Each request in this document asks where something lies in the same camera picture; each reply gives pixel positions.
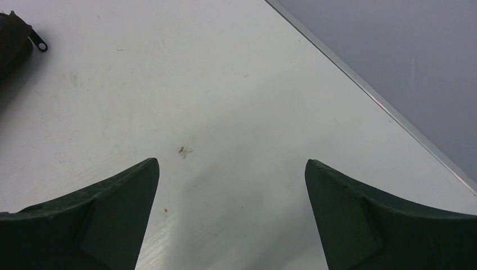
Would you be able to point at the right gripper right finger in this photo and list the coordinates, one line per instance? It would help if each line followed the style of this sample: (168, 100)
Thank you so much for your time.
(362, 227)

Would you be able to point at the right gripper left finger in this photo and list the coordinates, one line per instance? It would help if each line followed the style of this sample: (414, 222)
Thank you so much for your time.
(101, 226)

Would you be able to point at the black Crossway racket bag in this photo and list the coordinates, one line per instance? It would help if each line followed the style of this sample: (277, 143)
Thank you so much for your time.
(17, 41)

